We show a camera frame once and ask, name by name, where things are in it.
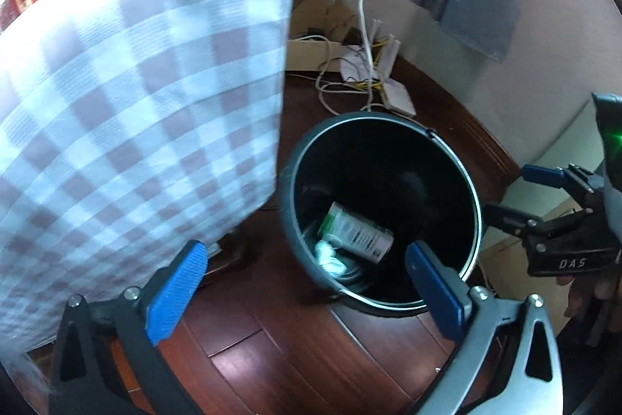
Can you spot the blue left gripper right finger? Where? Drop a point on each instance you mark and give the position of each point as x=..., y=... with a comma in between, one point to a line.
x=441, y=288

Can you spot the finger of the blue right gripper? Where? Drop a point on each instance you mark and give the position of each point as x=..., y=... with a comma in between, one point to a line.
x=551, y=177
x=509, y=220

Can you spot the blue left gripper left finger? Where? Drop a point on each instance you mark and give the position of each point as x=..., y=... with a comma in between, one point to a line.
x=169, y=291

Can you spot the green milk carton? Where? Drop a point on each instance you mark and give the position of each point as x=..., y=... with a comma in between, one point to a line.
x=357, y=235

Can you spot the black trash bin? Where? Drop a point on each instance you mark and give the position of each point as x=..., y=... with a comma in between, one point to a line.
x=398, y=175

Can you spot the person's right hand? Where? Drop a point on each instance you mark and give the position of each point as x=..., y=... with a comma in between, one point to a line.
x=604, y=286

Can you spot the crumpled white tissue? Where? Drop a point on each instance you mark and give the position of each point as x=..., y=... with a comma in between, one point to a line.
x=327, y=259

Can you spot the white power strip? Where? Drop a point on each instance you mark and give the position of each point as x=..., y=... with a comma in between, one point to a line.
x=396, y=97

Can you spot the pink checkered tablecloth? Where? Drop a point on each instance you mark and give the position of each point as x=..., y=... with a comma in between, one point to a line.
x=129, y=127

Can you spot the cardboard box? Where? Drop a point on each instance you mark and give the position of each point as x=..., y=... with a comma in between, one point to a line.
x=318, y=30

